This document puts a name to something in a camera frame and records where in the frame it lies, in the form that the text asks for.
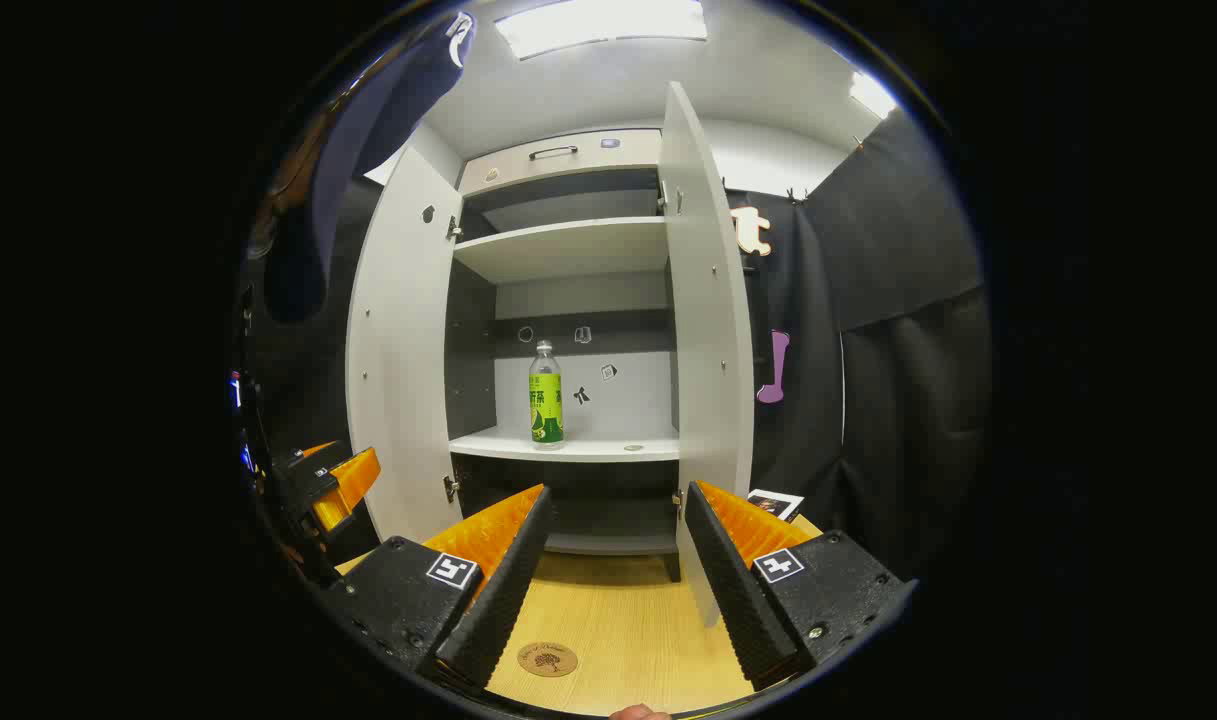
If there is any white cabinet drawer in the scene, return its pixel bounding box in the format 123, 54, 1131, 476
458, 128, 664, 196

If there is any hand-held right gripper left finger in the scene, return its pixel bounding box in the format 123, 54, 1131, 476
320, 484, 554, 696

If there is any green label drink bottle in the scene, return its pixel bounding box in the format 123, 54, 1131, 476
528, 340, 566, 449

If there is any white cabinet door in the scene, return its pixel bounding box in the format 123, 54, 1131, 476
656, 82, 757, 629
346, 145, 466, 544

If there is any blue lit screen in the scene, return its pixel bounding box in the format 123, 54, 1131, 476
229, 370, 254, 471

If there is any white framed photo card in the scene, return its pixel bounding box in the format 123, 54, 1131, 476
747, 488, 805, 523

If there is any white cabinet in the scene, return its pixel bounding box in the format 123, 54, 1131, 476
444, 128, 684, 583

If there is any black backdrop cloth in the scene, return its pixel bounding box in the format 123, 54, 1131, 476
243, 108, 994, 586

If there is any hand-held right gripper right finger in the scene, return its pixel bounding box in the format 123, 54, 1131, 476
684, 480, 917, 693

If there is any small ceiling light panel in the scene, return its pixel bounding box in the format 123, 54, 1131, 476
848, 70, 899, 121

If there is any round wooden coaster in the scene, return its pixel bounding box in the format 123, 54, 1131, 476
516, 641, 580, 679

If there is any large ceiling light panel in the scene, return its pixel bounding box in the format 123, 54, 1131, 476
495, 0, 709, 61

